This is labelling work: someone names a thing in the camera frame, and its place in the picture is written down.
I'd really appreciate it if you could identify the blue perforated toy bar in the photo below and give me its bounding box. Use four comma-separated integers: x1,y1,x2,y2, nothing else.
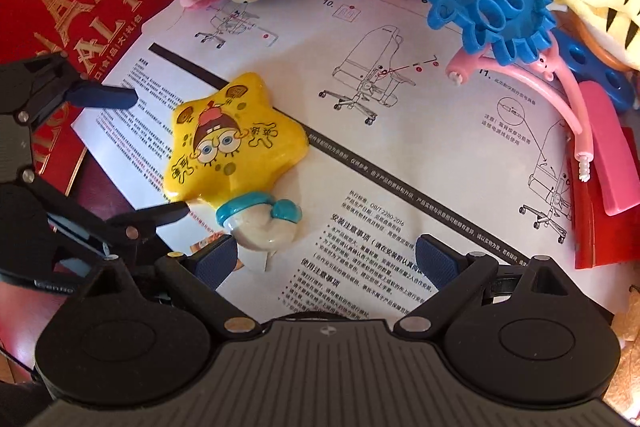
551,28,636,114

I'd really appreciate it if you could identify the white instruction sheet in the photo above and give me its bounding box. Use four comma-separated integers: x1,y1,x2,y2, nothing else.
70,0,626,323

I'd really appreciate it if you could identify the pink toy knife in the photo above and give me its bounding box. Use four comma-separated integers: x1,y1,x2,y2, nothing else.
579,80,639,216

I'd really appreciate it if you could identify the yellow SpongeBob star toy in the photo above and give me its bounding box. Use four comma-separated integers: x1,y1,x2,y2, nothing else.
163,72,309,251

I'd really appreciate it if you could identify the pink pig headband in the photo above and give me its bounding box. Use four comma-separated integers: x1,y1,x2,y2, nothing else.
445,36,594,183

